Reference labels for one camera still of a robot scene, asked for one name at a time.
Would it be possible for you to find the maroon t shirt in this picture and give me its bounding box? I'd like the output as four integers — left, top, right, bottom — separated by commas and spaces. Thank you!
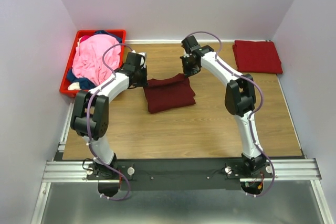
143, 73, 196, 114

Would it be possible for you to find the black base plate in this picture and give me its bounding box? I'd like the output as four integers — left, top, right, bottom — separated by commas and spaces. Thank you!
82, 158, 272, 196

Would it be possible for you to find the red plastic bin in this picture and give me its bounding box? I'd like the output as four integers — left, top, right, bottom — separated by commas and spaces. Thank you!
59, 29, 127, 98

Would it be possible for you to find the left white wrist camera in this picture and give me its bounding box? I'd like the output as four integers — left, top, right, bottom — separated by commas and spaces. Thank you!
131, 50, 147, 69

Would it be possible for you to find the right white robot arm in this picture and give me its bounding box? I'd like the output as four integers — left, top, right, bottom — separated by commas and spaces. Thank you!
180, 35, 267, 178

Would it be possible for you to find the white cloth in bin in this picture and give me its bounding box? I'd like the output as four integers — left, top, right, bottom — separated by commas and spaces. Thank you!
68, 82, 80, 91

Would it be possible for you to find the aluminium frame rail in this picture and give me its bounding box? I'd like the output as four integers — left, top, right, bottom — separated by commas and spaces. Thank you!
32, 113, 330, 223

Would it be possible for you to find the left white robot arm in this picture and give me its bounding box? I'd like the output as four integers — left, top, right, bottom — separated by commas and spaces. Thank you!
70, 51, 148, 179

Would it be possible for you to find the navy blue t shirt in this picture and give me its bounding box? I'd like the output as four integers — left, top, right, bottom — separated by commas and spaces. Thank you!
67, 30, 122, 90

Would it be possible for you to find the pink t shirt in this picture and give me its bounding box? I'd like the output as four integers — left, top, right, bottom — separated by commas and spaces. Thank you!
72, 34, 121, 86

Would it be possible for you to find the folded red t shirt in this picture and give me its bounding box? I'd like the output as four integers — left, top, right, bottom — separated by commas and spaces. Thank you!
233, 40, 283, 74

